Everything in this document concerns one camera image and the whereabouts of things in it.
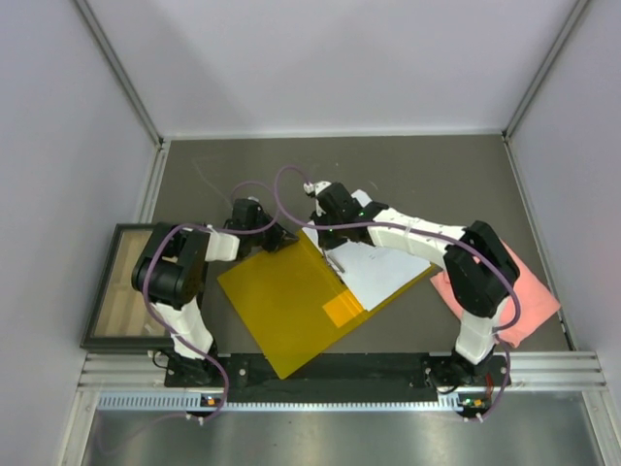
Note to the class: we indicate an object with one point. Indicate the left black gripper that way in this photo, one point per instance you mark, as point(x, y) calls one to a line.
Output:
point(280, 238)

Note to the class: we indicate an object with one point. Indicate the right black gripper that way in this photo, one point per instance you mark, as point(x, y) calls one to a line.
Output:
point(328, 243)

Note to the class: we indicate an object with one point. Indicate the yellow plastic folder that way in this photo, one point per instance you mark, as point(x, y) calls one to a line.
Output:
point(293, 304)

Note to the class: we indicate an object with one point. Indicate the white paper stack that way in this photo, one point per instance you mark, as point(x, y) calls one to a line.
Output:
point(373, 274)

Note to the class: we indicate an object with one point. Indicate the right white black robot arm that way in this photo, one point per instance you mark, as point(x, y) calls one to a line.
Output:
point(481, 272)

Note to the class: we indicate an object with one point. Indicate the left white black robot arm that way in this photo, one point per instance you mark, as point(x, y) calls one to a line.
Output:
point(172, 268)

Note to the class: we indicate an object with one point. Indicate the black framed wooden tray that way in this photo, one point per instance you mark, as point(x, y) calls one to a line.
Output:
point(119, 321)

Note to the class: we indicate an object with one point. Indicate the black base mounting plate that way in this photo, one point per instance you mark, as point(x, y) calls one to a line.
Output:
point(360, 377)

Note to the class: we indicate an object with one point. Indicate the pink cloth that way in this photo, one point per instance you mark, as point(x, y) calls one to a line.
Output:
point(537, 303)

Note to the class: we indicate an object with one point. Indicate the grey slotted cable duct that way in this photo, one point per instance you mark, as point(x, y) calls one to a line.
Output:
point(200, 403)

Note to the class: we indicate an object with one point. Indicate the left aluminium frame post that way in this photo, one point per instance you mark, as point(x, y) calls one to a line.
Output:
point(106, 48)

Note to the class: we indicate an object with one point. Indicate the aluminium frame post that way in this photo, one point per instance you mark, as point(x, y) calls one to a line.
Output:
point(106, 48)
point(575, 16)

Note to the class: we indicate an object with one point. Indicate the right aluminium frame post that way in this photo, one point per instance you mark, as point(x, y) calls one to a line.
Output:
point(575, 16)

